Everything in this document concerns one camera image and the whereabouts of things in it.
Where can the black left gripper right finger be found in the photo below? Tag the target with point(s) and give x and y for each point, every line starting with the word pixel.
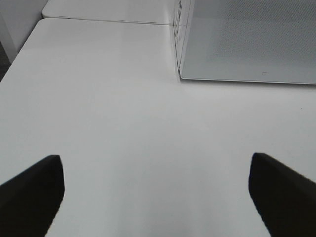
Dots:
pixel 284 199

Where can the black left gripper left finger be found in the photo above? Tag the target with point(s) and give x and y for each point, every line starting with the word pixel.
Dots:
pixel 30 201

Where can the white microwave door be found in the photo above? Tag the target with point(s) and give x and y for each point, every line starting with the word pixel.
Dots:
pixel 271 41

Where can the white microwave oven body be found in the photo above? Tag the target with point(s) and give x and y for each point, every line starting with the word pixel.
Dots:
pixel 178 32

